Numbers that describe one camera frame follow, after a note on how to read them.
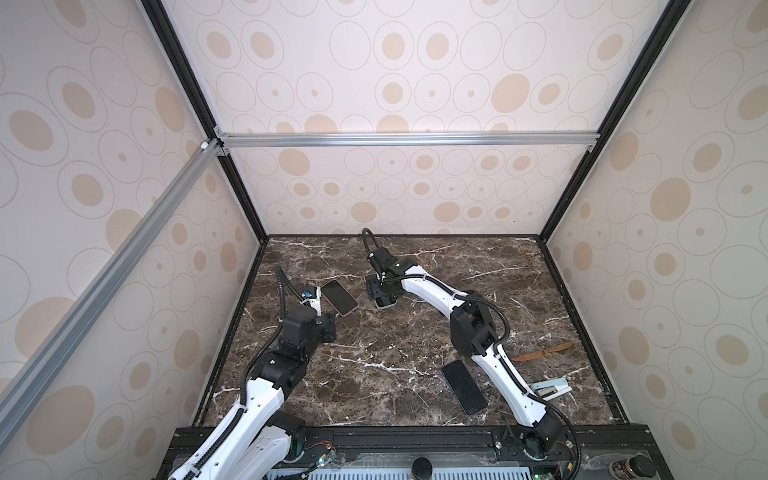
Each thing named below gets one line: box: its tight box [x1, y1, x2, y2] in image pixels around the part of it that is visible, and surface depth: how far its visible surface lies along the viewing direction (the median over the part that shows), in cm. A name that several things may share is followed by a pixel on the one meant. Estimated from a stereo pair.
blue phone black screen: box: [321, 279, 358, 317], surface depth 103 cm
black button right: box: [625, 454, 657, 478], surface depth 65 cm
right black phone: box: [442, 360, 487, 415], surface depth 85 cm
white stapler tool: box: [529, 377, 573, 401], surface depth 83 cm
